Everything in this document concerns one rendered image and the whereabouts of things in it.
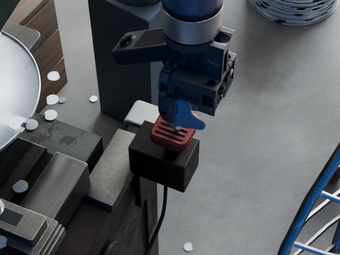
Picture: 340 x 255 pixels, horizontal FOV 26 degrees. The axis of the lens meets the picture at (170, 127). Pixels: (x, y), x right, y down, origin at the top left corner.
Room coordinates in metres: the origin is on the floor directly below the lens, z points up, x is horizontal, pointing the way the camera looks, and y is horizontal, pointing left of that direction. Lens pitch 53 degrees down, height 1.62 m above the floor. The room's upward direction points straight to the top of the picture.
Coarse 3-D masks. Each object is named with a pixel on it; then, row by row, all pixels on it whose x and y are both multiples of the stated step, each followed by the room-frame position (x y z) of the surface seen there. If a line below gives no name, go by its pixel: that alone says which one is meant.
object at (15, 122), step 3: (12, 117) 0.66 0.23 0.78; (15, 117) 0.66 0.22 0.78; (18, 117) 0.66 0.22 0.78; (21, 117) 0.66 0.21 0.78; (9, 120) 0.65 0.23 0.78; (12, 120) 0.65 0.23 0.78; (15, 120) 0.65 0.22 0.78; (18, 120) 0.65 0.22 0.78; (21, 120) 0.65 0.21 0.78; (9, 123) 0.64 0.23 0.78; (12, 123) 0.64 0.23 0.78; (15, 123) 0.64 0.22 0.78; (18, 123) 0.64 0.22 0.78; (21, 123) 0.64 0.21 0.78; (12, 126) 0.64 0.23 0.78; (15, 126) 0.64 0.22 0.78; (18, 126) 0.64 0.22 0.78
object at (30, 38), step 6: (6, 24) 0.85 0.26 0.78; (12, 24) 0.85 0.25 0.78; (6, 30) 0.83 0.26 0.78; (12, 30) 0.83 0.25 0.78; (18, 30) 0.83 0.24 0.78; (24, 30) 0.83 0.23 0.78; (30, 30) 0.83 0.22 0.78; (18, 36) 0.82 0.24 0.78; (24, 36) 0.82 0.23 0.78; (30, 36) 0.82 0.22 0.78; (36, 36) 0.82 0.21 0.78; (24, 42) 0.81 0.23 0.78; (30, 42) 0.81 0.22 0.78; (36, 42) 0.81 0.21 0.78; (30, 48) 0.80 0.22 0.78
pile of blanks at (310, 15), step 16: (256, 0) 1.70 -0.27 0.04; (272, 0) 1.66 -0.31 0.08; (288, 0) 1.63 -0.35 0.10; (304, 0) 1.63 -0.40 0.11; (320, 0) 1.64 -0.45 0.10; (336, 0) 1.69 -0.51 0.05; (272, 16) 1.65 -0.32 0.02; (288, 16) 1.63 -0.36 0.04; (304, 16) 1.63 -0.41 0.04; (320, 16) 1.65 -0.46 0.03
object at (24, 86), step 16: (0, 32) 0.83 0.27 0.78; (0, 48) 0.79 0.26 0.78; (16, 48) 0.79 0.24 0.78; (0, 64) 0.76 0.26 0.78; (16, 64) 0.76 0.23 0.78; (32, 64) 0.76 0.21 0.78; (0, 80) 0.73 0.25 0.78; (16, 80) 0.73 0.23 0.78; (32, 80) 0.73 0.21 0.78; (0, 96) 0.70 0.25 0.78; (16, 96) 0.70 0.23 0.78; (32, 96) 0.70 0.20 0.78; (0, 112) 0.67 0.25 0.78; (16, 112) 0.67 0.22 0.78; (32, 112) 0.66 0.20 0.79; (0, 128) 0.64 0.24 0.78; (16, 128) 0.64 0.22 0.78; (0, 144) 0.61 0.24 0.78
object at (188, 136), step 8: (192, 112) 0.68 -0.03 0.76; (160, 120) 0.67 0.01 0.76; (152, 128) 0.65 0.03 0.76; (160, 128) 0.65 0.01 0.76; (168, 128) 0.65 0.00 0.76; (184, 128) 0.65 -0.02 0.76; (152, 136) 0.64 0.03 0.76; (160, 136) 0.64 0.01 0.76; (168, 136) 0.64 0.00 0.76; (176, 136) 0.64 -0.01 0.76; (184, 136) 0.64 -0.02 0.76; (192, 136) 0.64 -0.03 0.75; (160, 144) 0.63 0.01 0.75; (168, 144) 0.63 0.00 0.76; (176, 144) 0.62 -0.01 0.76; (184, 144) 0.63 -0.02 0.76
